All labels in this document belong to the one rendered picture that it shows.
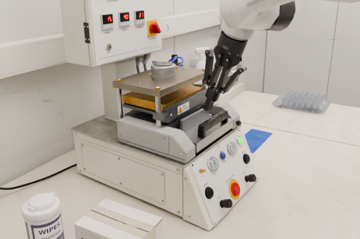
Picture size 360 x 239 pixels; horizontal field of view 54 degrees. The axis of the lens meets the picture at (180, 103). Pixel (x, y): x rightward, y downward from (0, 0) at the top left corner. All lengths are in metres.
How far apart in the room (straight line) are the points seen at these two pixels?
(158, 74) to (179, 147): 0.26
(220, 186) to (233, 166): 0.10
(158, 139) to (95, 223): 0.27
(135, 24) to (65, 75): 0.40
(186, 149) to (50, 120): 0.65
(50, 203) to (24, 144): 0.50
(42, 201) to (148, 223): 0.26
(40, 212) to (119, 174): 0.32
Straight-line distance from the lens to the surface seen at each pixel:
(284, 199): 1.19
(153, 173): 1.05
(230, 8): 0.79
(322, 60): 3.46
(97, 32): 1.08
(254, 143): 1.52
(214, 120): 1.05
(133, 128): 1.04
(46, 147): 1.45
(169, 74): 1.09
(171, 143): 0.97
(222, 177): 1.09
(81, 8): 1.09
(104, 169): 1.20
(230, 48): 0.95
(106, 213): 0.96
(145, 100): 1.06
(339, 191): 1.28
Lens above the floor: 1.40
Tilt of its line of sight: 19 degrees down
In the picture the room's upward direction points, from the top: 1 degrees counter-clockwise
